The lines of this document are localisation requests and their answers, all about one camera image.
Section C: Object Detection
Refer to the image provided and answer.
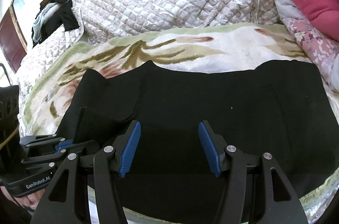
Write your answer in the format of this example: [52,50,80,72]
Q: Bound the dark red wooden door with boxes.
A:
[1,6,27,73]

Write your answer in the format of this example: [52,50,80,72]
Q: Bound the pink floral folded comforter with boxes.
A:
[275,0,338,91]

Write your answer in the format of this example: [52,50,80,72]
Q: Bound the black pants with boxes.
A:
[57,61,338,223]

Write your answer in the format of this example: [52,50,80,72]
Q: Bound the dark clothes pile at headboard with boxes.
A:
[32,0,79,47]

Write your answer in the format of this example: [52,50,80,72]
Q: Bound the magenta pink pillow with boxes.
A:
[292,0,338,41]

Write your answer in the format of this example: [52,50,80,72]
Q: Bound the left hand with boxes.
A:
[1,186,45,211]

